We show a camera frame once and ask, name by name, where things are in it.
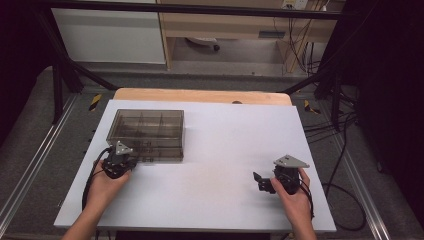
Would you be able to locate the wooden table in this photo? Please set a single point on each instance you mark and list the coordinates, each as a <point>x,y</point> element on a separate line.
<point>200,96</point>

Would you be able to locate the yellow black striped tape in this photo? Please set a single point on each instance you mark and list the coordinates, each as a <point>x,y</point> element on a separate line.
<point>311,107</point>
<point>95,102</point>

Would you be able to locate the black horizontal frame bar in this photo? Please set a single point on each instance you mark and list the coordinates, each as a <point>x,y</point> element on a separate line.
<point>200,9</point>

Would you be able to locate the white board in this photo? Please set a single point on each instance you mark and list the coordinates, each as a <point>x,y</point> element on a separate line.
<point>216,166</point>

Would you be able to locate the white power strip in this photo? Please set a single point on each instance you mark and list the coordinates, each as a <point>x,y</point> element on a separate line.
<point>295,4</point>

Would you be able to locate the white chair base with caster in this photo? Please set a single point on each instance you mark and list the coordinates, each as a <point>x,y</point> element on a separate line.
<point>203,41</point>

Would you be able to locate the person's right hand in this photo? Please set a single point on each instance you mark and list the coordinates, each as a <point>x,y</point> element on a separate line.
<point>295,203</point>

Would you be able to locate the light wooden desk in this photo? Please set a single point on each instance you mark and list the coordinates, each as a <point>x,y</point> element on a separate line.
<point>216,28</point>

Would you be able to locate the smoky transparent drawer organizer box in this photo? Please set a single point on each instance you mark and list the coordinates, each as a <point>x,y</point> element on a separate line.
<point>146,128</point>

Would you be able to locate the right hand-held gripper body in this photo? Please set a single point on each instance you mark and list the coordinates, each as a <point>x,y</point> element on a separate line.
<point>288,178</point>

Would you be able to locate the black metal stand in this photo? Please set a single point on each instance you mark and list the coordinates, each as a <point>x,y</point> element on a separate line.
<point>336,100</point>
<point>57,93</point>

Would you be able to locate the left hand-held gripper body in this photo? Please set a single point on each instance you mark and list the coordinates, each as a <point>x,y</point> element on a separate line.
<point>115,165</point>

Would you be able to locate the white cabinet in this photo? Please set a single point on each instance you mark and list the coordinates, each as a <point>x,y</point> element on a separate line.
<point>106,36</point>

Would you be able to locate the smoky transparent divided drawer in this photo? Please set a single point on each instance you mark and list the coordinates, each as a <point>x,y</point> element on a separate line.
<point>163,158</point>

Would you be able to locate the person's left hand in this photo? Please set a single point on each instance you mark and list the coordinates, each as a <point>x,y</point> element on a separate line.
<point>105,190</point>

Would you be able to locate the black curtain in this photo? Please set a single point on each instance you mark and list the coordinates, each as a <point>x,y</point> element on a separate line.
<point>390,100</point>
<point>20,66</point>

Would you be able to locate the aluminium floor rail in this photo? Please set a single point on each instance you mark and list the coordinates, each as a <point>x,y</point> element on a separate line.
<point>361,190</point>
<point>37,156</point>

